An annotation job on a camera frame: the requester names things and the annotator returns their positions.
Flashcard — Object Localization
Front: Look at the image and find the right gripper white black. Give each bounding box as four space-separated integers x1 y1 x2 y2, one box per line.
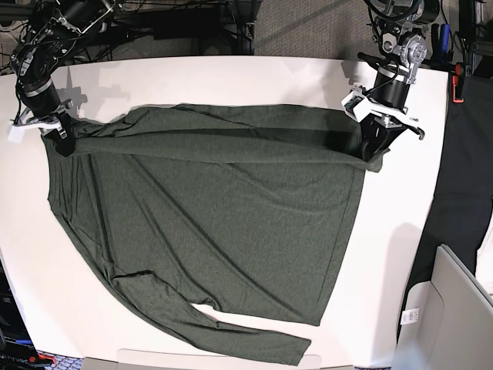
7 99 75 157

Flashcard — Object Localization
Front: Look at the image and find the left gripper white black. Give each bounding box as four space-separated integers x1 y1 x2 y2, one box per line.
341 88 425 162

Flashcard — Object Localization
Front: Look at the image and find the dark green long-sleeve shirt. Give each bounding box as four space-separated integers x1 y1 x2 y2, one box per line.
45 105 382 365

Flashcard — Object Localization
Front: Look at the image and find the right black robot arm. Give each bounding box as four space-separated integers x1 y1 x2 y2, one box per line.
8 0 119 156

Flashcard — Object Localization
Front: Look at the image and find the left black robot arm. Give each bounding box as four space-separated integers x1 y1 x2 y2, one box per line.
341 1 440 162

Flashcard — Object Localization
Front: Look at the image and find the red black table clamp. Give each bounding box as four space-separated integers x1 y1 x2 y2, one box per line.
451 62 471 103

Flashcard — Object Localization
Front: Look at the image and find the white barcode label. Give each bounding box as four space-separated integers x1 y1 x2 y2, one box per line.
400 308 419 325

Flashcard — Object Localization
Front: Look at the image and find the black box under table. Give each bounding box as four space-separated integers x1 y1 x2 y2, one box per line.
153 12 218 39

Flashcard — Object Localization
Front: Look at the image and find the beige plastic bin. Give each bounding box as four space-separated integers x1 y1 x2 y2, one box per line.
391 244 492 370

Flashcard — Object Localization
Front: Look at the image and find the red clamp lower left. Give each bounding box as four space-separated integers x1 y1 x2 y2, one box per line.
28 353 56 367

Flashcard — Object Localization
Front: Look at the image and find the blue handled clamp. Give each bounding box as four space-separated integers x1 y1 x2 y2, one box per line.
431 23 453 68

